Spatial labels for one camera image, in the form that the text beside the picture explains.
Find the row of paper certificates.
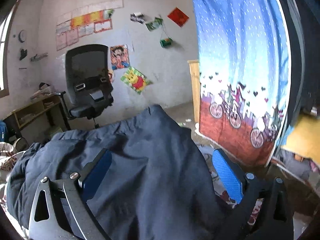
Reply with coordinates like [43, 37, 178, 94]
[55, 0, 124, 51]

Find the round fan beside bed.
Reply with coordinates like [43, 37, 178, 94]
[13, 137, 29, 152]

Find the window with dark frame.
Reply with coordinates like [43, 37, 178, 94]
[1, 6, 16, 98]

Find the black mesh office chair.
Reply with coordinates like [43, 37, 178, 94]
[56, 44, 114, 128]

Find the blue backpack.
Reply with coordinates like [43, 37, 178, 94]
[0, 120, 8, 142]

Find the anime character poster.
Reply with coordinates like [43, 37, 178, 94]
[110, 45, 130, 70]

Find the round wall clock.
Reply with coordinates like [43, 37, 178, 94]
[18, 29, 27, 43]

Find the Winnie the Pooh poster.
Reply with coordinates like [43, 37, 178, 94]
[120, 67, 152, 94]

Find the navy blue puffer jacket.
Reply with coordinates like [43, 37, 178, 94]
[7, 105, 231, 239]

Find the blue cartoon bicycle curtain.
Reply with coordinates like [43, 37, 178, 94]
[193, 0, 291, 166]

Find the floral white red bedspread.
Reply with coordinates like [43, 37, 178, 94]
[0, 141, 266, 240]

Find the green hanging wall pouch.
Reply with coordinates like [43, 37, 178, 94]
[160, 37, 173, 48]

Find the wooden desk with shelf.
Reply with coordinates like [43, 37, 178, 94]
[3, 95, 70, 140]

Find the red square paper decoration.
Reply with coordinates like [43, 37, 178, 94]
[167, 7, 189, 27]

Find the green photo on wall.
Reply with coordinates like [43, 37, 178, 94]
[145, 17, 163, 31]

